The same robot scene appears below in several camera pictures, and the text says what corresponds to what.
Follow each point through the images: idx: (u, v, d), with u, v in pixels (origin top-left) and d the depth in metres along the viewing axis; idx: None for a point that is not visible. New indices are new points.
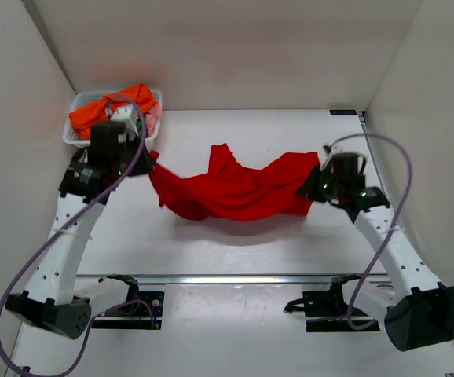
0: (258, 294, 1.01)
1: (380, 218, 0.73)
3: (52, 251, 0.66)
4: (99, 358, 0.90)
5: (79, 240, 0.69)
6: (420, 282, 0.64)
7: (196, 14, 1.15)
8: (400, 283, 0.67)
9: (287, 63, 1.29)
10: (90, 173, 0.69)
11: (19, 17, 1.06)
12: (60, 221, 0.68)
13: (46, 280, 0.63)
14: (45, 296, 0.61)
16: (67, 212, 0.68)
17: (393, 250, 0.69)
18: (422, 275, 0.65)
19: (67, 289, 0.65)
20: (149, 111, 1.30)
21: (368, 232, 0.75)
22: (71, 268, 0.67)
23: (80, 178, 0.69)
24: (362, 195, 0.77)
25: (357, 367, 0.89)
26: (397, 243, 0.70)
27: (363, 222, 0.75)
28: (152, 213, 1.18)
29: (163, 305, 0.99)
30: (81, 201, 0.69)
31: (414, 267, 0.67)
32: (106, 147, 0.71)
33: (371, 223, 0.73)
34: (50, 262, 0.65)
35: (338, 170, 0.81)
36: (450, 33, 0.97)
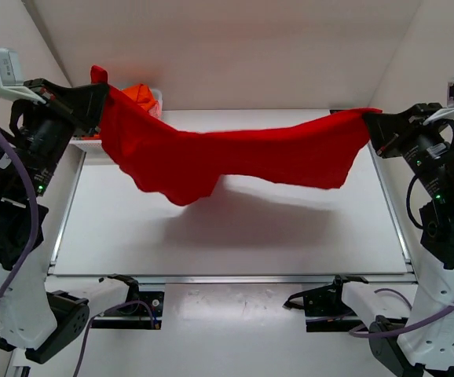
0: (258, 294, 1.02)
1: None
3: (4, 309, 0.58)
4: (98, 358, 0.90)
5: (21, 296, 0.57)
6: (430, 360, 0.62)
7: (197, 15, 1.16)
8: (412, 342, 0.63)
9: (287, 63, 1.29)
10: None
11: (20, 18, 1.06)
12: None
13: (14, 334, 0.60)
14: (24, 346, 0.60)
16: None
17: (436, 327, 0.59)
18: (443, 356, 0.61)
19: (45, 325, 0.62)
20: (150, 111, 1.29)
21: (430, 278, 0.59)
22: (38, 309, 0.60)
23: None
24: None
25: (357, 367, 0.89)
26: (448, 317, 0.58)
27: (432, 271, 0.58)
28: (152, 214, 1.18)
29: (163, 305, 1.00)
30: None
31: (440, 348, 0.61)
32: None
33: (438, 283, 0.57)
34: (9, 320, 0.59)
35: None
36: (450, 33, 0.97)
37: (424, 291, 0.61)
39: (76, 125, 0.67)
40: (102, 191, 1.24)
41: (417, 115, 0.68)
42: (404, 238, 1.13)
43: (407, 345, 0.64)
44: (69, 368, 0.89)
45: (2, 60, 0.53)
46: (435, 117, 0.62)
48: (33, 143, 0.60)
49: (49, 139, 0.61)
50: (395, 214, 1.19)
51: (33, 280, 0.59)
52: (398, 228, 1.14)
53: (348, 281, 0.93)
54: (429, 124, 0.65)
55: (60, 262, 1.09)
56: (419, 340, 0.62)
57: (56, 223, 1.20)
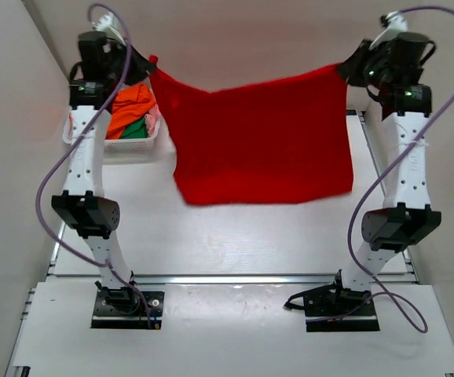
0: (258, 294, 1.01)
1: (409, 126, 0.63)
3: (79, 150, 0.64)
4: (99, 359, 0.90)
5: (99, 140, 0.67)
6: (407, 198, 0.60)
7: (197, 14, 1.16)
8: (391, 195, 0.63)
9: (287, 62, 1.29)
10: (94, 85, 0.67)
11: (20, 17, 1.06)
12: (78, 129, 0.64)
13: (81, 178, 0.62)
14: (86, 189, 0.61)
16: (84, 120, 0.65)
17: (401, 163, 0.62)
18: (417, 194, 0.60)
19: (99, 185, 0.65)
20: (149, 111, 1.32)
21: (391, 136, 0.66)
22: (98, 164, 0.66)
23: (86, 90, 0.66)
24: (406, 95, 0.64)
25: (359, 368, 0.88)
26: (411, 157, 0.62)
27: (390, 124, 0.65)
28: (152, 213, 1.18)
29: (163, 305, 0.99)
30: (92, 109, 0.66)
31: (411, 185, 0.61)
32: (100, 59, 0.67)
33: (397, 129, 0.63)
34: (79, 162, 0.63)
35: (398, 56, 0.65)
36: (450, 34, 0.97)
37: (393, 151, 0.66)
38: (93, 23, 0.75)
39: (137, 72, 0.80)
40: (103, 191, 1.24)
41: (366, 42, 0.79)
42: None
43: (389, 200, 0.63)
44: (71, 369, 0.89)
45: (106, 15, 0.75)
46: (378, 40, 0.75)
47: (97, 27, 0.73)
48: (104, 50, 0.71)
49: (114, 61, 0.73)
50: None
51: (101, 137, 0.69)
52: None
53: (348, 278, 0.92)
54: (374, 48, 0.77)
55: (61, 261, 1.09)
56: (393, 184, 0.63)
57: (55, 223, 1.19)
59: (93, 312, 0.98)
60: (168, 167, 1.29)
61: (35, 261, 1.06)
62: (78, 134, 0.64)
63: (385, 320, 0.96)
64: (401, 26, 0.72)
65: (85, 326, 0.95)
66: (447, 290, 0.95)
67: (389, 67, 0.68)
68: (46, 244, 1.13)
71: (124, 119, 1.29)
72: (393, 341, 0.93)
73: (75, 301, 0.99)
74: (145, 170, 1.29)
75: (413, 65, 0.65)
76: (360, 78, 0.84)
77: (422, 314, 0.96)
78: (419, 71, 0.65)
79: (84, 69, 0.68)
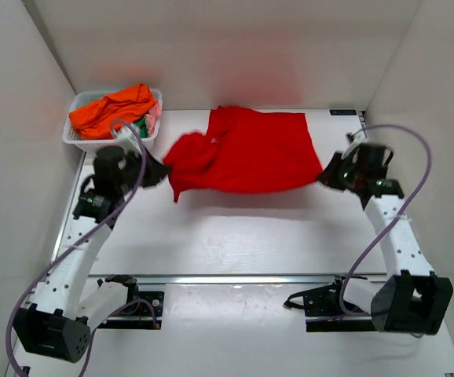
0: (258, 294, 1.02)
1: (390, 206, 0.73)
3: (63, 265, 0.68)
4: (99, 358, 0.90)
5: (88, 258, 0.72)
6: (411, 266, 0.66)
7: (196, 14, 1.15)
8: (392, 266, 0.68)
9: (287, 62, 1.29)
10: (103, 200, 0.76)
11: (19, 18, 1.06)
12: (73, 239, 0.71)
13: (56, 292, 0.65)
14: (54, 307, 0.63)
16: (79, 232, 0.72)
17: (393, 233, 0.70)
18: (415, 262, 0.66)
19: (72, 304, 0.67)
20: (149, 111, 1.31)
21: (373, 214, 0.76)
22: (79, 283, 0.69)
23: (93, 203, 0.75)
24: (377, 184, 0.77)
25: (358, 368, 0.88)
26: (400, 231, 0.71)
27: (371, 206, 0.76)
28: (152, 214, 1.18)
29: (163, 305, 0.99)
30: (92, 222, 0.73)
31: (410, 254, 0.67)
32: (111, 175, 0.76)
33: (379, 208, 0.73)
34: (60, 276, 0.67)
35: (364, 156, 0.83)
36: (450, 34, 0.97)
37: (377, 228, 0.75)
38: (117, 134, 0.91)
39: (151, 177, 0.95)
40: None
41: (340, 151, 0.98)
42: None
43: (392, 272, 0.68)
44: (70, 369, 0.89)
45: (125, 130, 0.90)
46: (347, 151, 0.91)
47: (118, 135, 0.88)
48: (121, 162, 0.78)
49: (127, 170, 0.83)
50: None
51: (93, 253, 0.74)
52: None
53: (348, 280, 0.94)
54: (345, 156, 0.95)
55: None
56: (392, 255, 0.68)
57: (56, 223, 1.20)
59: None
60: None
61: (36, 261, 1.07)
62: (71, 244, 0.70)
63: None
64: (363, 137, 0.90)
65: None
66: None
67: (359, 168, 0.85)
68: (46, 244, 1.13)
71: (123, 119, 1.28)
72: (393, 341, 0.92)
73: None
74: None
75: (377, 164, 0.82)
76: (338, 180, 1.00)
77: None
78: (383, 169, 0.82)
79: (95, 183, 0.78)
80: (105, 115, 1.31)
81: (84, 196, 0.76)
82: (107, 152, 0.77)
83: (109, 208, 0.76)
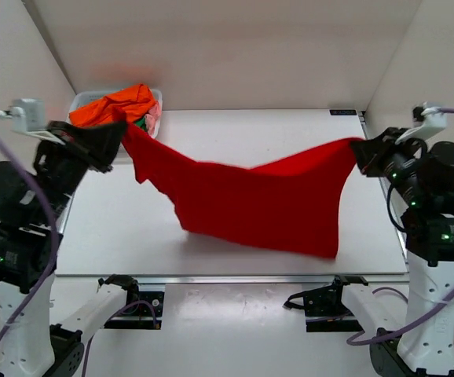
0: (258, 294, 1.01)
1: (442, 280, 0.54)
3: (9, 338, 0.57)
4: (99, 358, 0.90)
5: (34, 319, 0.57)
6: (430, 364, 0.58)
7: (196, 13, 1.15)
8: (408, 345, 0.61)
9: (287, 62, 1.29)
10: (15, 255, 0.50)
11: (20, 18, 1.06)
12: (5, 311, 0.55)
13: (15, 366, 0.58)
14: None
16: (9, 302, 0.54)
17: (429, 325, 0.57)
18: (439, 359, 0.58)
19: (43, 359, 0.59)
20: (149, 111, 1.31)
21: (419, 276, 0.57)
22: (40, 342, 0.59)
23: (5, 264, 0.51)
24: (441, 236, 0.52)
25: (358, 368, 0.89)
26: (439, 320, 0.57)
27: (418, 269, 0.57)
28: (153, 214, 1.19)
29: (163, 305, 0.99)
30: (16, 290, 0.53)
31: (437, 349, 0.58)
32: (17, 218, 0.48)
33: (425, 281, 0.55)
34: (12, 349, 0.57)
35: (437, 179, 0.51)
36: (451, 34, 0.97)
37: (415, 296, 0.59)
38: (9, 109, 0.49)
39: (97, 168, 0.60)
40: (103, 192, 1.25)
41: (389, 135, 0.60)
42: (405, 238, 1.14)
43: (405, 352, 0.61)
44: None
45: (29, 109, 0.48)
46: (406, 137, 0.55)
47: (13, 121, 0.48)
48: (25, 196, 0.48)
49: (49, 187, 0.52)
50: (396, 214, 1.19)
51: (41, 310, 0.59)
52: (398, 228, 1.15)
53: (348, 283, 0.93)
54: (400, 142, 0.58)
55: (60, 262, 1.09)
56: (415, 342, 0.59)
57: None
59: None
60: None
61: None
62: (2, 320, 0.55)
63: None
64: (441, 123, 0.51)
65: None
66: None
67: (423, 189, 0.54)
68: None
71: None
72: None
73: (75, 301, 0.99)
74: None
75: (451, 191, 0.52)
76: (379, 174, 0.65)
77: None
78: None
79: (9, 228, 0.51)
80: (105, 115, 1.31)
81: None
82: None
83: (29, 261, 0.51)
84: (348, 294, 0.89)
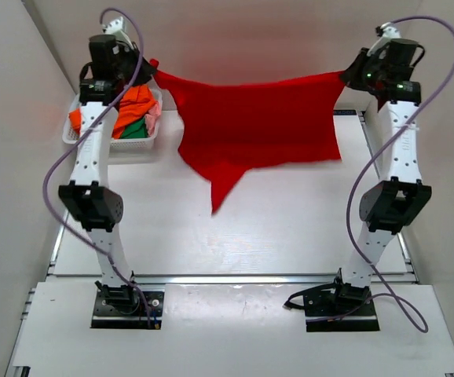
0: (258, 294, 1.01)
1: (401, 112, 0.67)
3: (87, 143, 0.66)
4: (99, 359, 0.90)
5: (107, 137, 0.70)
6: (401, 173, 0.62)
7: (197, 13, 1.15)
8: (385, 174, 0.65)
9: (287, 61, 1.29)
10: (104, 83, 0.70)
11: (20, 18, 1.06)
12: (87, 123, 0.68)
13: (87, 170, 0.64)
14: (90, 180, 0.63)
16: (92, 115, 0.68)
17: (397, 141, 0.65)
18: (409, 171, 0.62)
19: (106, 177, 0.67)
20: (149, 111, 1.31)
21: (386, 121, 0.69)
22: (104, 157, 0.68)
23: (95, 87, 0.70)
24: (397, 88, 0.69)
25: (358, 368, 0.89)
26: (402, 139, 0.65)
27: (385, 112, 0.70)
28: (153, 213, 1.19)
29: (163, 305, 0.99)
30: (100, 105, 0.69)
31: (404, 162, 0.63)
32: (109, 60, 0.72)
33: (390, 115, 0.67)
34: (86, 154, 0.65)
35: (393, 56, 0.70)
36: (451, 35, 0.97)
37: (386, 137, 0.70)
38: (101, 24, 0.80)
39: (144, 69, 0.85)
40: None
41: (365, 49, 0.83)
42: (404, 238, 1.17)
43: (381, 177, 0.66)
44: (70, 369, 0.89)
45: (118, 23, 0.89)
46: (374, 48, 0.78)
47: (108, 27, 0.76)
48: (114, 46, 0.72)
49: (122, 63, 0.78)
50: None
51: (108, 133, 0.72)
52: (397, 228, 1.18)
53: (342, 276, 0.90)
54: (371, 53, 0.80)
55: (62, 261, 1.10)
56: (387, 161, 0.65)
57: (55, 223, 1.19)
59: (92, 312, 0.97)
60: (168, 167, 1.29)
61: (35, 260, 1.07)
62: (86, 128, 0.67)
63: (385, 320, 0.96)
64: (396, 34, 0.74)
65: (84, 326, 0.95)
66: (446, 290, 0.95)
67: (385, 67, 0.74)
68: (46, 244, 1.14)
71: (123, 119, 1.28)
72: (393, 341, 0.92)
73: (75, 301, 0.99)
74: (145, 170, 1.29)
75: (405, 64, 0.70)
76: (358, 82, 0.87)
77: (421, 314, 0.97)
78: (411, 71, 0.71)
79: (94, 70, 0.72)
80: None
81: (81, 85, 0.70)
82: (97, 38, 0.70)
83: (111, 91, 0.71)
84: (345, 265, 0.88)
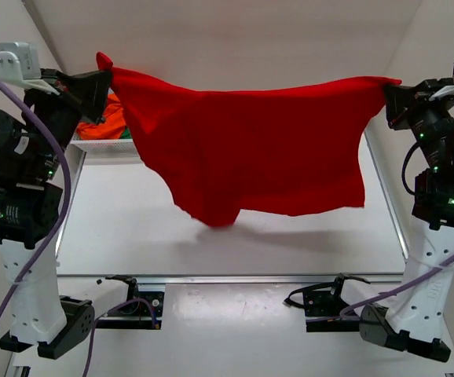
0: (258, 294, 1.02)
1: (441, 246, 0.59)
3: (19, 298, 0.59)
4: (99, 359, 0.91)
5: (40, 276, 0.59)
6: (415, 331, 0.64)
7: (195, 12, 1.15)
8: (397, 309, 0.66)
9: (287, 61, 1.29)
10: (16, 211, 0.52)
11: (19, 18, 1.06)
12: (11, 270, 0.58)
13: (27, 328, 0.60)
14: (35, 339, 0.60)
16: (16, 261, 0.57)
17: (420, 292, 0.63)
18: (428, 327, 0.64)
19: (56, 320, 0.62)
20: None
21: (415, 241, 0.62)
22: (52, 298, 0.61)
23: (7, 220, 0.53)
24: (448, 201, 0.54)
25: (357, 368, 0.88)
26: (431, 284, 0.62)
27: (419, 236, 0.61)
28: (153, 214, 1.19)
29: (163, 305, 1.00)
30: (22, 247, 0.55)
31: (423, 315, 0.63)
32: (12, 167, 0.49)
33: (425, 244, 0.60)
34: (21, 312, 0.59)
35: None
36: (451, 34, 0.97)
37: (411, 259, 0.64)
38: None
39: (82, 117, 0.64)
40: (105, 192, 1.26)
41: (425, 90, 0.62)
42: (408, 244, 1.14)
43: (392, 316, 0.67)
44: (69, 369, 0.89)
45: (23, 55, 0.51)
46: (441, 93, 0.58)
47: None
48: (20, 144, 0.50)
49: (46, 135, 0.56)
50: (396, 214, 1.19)
51: (47, 264, 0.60)
52: (398, 228, 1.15)
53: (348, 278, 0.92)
54: (434, 100, 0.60)
55: (63, 262, 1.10)
56: (403, 305, 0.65)
57: None
59: None
60: None
61: None
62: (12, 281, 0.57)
63: None
64: None
65: None
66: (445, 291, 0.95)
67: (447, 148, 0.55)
68: None
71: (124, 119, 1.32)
72: None
73: None
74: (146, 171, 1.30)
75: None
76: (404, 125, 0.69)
77: None
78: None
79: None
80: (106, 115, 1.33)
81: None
82: None
83: (33, 217, 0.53)
84: (347, 286, 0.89)
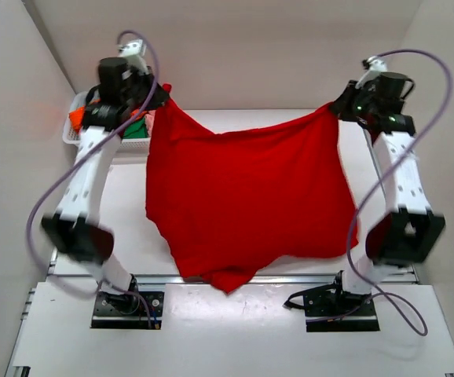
0: (258, 294, 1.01)
1: (398, 142, 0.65)
3: (81, 172, 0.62)
4: (99, 359, 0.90)
5: (102, 165, 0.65)
6: (406, 201, 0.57)
7: (196, 12, 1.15)
8: (389, 202, 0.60)
9: (287, 61, 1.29)
10: (108, 110, 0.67)
11: (19, 18, 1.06)
12: (84, 150, 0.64)
13: (76, 201, 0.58)
14: (77, 213, 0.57)
16: (91, 142, 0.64)
17: (397, 171, 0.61)
18: (415, 199, 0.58)
19: (95, 213, 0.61)
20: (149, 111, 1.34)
21: (380, 155, 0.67)
22: (97, 193, 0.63)
23: (98, 113, 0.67)
24: (390, 120, 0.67)
25: (357, 368, 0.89)
26: (403, 166, 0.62)
27: (380, 145, 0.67)
28: None
29: (163, 305, 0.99)
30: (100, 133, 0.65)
31: (410, 191, 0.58)
32: (118, 86, 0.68)
33: (386, 144, 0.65)
34: (78, 184, 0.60)
35: (382, 91, 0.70)
36: (450, 35, 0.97)
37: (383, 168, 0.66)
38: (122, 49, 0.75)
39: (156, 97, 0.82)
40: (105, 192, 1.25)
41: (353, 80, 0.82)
42: None
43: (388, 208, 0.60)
44: (69, 369, 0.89)
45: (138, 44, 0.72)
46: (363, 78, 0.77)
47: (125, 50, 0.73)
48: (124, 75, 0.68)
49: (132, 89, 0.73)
50: None
51: (107, 160, 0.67)
52: None
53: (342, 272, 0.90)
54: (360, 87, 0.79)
55: (63, 262, 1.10)
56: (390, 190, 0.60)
57: None
59: (92, 312, 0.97)
60: None
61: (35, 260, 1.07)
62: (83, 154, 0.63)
63: (386, 320, 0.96)
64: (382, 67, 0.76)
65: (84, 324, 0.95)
66: (445, 291, 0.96)
67: (375, 100, 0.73)
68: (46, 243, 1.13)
71: None
72: (393, 342, 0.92)
73: (74, 304, 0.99)
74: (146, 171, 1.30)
75: (394, 98, 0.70)
76: (349, 113, 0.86)
77: (422, 316, 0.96)
78: (401, 104, 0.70)
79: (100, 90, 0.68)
80: None
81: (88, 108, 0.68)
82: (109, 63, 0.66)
83: (116, 119, 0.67)
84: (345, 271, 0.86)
